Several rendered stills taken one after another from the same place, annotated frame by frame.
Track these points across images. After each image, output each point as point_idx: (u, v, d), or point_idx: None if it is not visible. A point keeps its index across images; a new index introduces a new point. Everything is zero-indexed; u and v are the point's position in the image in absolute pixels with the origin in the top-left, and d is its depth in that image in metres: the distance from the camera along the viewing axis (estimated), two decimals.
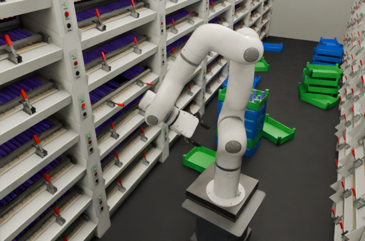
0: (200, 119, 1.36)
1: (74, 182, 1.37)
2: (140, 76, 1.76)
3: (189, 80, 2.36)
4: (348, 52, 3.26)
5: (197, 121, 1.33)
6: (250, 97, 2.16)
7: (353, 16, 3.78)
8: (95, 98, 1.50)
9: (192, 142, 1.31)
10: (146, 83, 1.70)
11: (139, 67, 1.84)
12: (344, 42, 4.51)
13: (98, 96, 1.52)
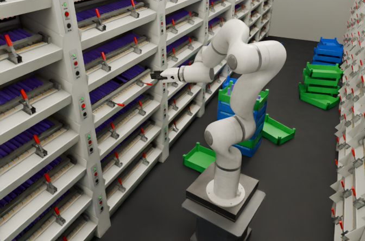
0: (158, 75, 1.55)
1: (74, 182, 1.37)
2: (140, 76, 1.76)
3: None
4: (348, 52, 3.26)
5: (161, 73, 1.53)
6: None
7: (353, 16, 3.78)
8: (95, 98, 1.50)
9: (161, 70, 1.60)
10: (146, 83, 1.70)
11: (139, 67, 1.84)
12: (344, 42, 4.51)
13: (98, 96, 1.52)
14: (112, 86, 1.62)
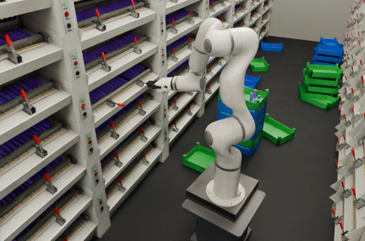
0: (154, 84, 1.66)
1: (74, 182, 1.37)
2: (140, 76, 1.76)
3: None
4: (348, 52, 3.26)
5: (155, 83, 1.63)
6: (250, 97, 2.16)
7: (353, 16, 3.78)
8: (95, 98, 1.50)
9: (155, 81, 1.70)
10: (146, 83, 1.70)
11: (139, 67, 1.84)
12: (344, 42, 4.51)
13: (98, 96, 1.52)
14: (112, 86, 1.62)
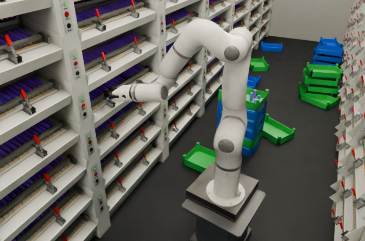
0: (111, 93, 1.45)
1: (74, 182, 1.37)
2: (138, 75, 1.77)
3: (189, 80, 2.36)
4: (348, 52, 3.26)
5: (113, 91, 1.42)
6: (250, 97, 2.16)
7: (353, 16, 3.78)
8: (93, 96, 1.51)
9: (115, 88, 1.49)
10: (146, 83, 1.70)
11: (137, 66, 1.85)
12: (344, 42, 4.51)
13: (95, 95, 1.52)
14: (110, 85, 1.62)
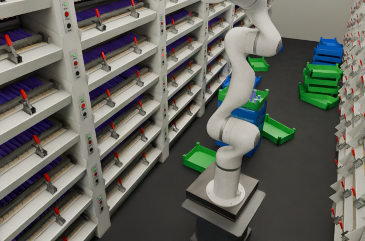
0: None
1: (74, 182, 1.37)
2: (137, 75, 1.77)
3: (189, 80, 2.36)
4: (348, 52, 3.26)
5: None
6: (250, 97, 2.16)
7: (353, 16, 3.78)
8: (93, 96, 1.51)
9: None
10: (137, 76, 1.71)
11: (137, 66, 1.85)
12: (344, 42, 4.51)
13: (95, 95, 1.52)
14: (109, 85, 1.62)
